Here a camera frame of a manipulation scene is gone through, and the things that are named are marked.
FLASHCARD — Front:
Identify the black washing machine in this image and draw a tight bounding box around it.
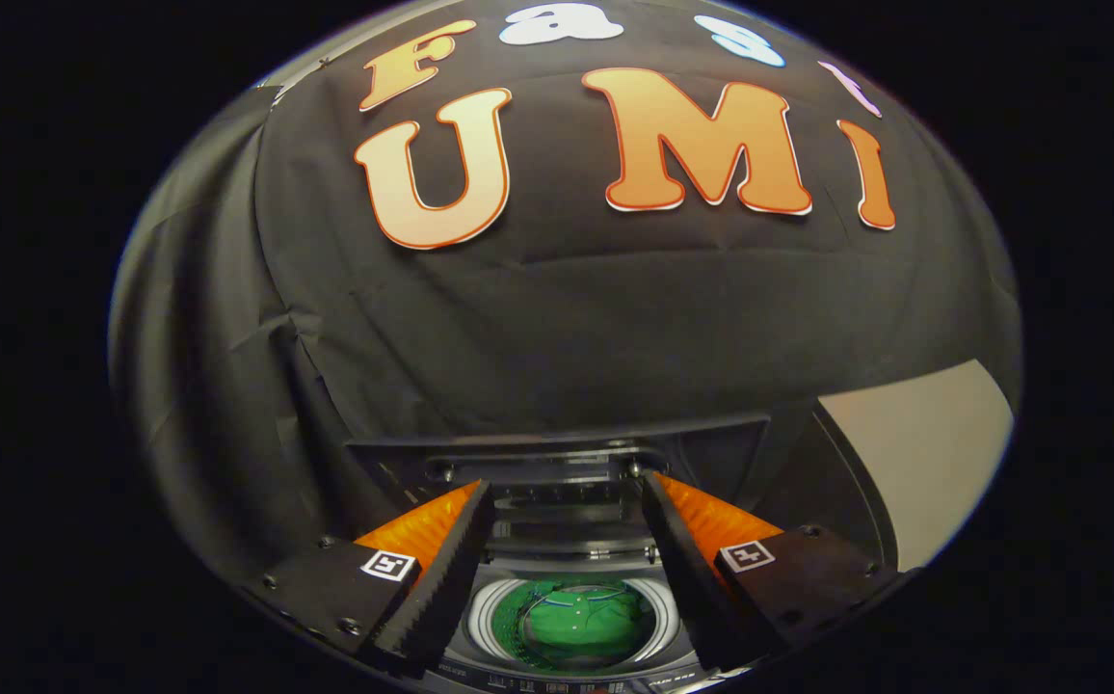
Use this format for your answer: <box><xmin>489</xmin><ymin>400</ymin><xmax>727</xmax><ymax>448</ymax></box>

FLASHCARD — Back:
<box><xmin>345</xmin><ymin>414</ymin><xmax>897</xmax><ymax>693</ymax></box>

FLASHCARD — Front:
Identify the green polo shirt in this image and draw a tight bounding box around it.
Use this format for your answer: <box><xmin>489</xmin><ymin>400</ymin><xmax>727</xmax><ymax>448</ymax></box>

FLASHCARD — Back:
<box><xmin>518</xmin><ymin>582</ymin><xmax>660</xmax><ymax>668</ymax></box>

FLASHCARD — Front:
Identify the black backdrop cloth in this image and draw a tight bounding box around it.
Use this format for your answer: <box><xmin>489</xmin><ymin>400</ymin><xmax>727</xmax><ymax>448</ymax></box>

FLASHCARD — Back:
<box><xmin>109</xmin><ymin>0</ymin><xmax>1022</xmax><ymax>579</ymax></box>

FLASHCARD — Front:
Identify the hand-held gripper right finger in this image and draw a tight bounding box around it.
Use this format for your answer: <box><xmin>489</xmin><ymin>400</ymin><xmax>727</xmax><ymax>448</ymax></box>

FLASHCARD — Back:
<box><xmin>639</xmin><ymin>470</ymin><xmax>907</xmax><ymax>672</ymax></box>

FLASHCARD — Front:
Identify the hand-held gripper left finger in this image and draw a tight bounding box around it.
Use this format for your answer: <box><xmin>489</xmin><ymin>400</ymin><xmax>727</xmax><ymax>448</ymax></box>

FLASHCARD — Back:
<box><xmin>244</xmin><ymin>479</ymin><xmax>498</xmax><ymax>678</ymax></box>

